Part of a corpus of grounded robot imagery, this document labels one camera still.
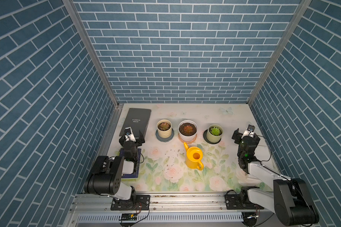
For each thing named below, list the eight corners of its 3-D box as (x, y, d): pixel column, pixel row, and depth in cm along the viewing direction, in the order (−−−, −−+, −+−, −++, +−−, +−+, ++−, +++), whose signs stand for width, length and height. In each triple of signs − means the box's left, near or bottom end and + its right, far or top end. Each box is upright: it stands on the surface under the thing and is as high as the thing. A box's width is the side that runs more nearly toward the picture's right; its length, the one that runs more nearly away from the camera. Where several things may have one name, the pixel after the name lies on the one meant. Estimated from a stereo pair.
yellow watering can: (184, 171, 86) (185, 163, 77) (184, 151, 95) (185, 142, 86) (201, 171, 86) (203, 163, 77) (198, 151, 95) (201, 142, 86)
